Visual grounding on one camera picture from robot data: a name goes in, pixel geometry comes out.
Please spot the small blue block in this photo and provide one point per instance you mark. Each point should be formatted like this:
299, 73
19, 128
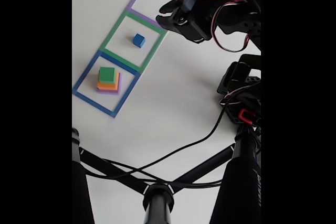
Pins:
138, 40

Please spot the green block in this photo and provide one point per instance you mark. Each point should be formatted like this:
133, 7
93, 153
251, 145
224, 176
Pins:
107, 74

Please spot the large purple block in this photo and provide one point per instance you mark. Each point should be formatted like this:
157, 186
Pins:
119, 91

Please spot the orange block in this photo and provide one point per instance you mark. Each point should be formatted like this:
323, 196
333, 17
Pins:
105, 85

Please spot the red clamp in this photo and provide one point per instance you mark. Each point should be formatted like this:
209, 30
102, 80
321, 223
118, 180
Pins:
244, 116

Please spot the black tripod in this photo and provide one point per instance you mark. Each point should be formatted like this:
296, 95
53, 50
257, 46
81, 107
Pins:
157, 203

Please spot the purple square frame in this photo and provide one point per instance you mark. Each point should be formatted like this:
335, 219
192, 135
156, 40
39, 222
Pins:
136, 1

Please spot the green square frame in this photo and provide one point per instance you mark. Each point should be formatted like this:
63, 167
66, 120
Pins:
113, 35

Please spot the blue square frame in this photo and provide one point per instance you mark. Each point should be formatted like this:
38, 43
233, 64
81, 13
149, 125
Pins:
86, 75

